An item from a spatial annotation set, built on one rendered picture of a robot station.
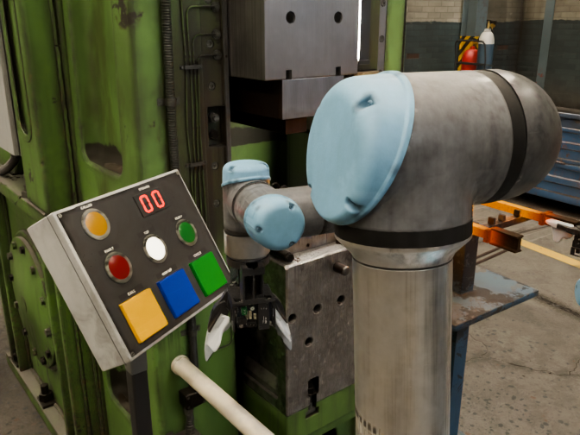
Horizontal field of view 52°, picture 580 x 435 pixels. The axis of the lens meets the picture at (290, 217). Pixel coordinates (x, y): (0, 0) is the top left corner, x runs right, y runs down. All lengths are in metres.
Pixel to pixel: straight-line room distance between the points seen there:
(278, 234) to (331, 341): 0.92
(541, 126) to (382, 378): 0.24
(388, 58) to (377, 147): 1.48
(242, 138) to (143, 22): 0.69
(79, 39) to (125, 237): 0.78
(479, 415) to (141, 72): 1.87
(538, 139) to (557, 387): 2.43
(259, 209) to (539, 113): 0.42
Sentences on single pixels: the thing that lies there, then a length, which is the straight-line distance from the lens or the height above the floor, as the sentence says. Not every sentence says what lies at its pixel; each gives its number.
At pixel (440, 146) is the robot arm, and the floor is 1.41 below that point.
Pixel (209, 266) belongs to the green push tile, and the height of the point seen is 1.02.
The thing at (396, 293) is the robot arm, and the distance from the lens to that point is 0.49.
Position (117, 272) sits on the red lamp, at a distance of 1.08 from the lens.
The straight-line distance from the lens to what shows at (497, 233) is 1.64.
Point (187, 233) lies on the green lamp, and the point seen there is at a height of 1.09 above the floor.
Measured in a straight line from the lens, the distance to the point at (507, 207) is 1.91.
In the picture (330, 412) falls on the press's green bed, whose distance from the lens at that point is 1.84.
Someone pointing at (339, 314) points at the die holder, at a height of 0.72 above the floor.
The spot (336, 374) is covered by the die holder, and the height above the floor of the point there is 0.53.
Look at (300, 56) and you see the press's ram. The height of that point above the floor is 1.42.
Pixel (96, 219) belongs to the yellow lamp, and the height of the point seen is 1.17.
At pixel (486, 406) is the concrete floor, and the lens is 2.67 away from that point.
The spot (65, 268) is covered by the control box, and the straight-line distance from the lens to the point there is 1.07.
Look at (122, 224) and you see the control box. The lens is 1.13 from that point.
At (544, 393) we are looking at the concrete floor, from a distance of 2.83.
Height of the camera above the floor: 1.50
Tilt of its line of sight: 18 degrees down
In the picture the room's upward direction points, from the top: straight up
